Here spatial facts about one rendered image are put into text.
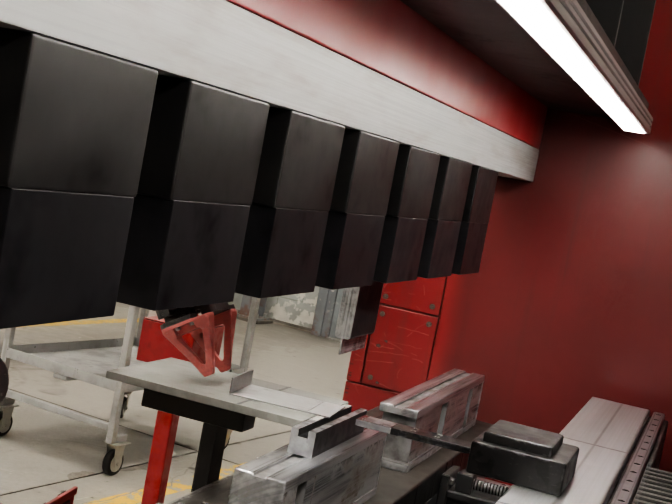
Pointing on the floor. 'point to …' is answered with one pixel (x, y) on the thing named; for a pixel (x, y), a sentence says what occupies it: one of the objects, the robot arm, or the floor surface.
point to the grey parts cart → (81, 353)
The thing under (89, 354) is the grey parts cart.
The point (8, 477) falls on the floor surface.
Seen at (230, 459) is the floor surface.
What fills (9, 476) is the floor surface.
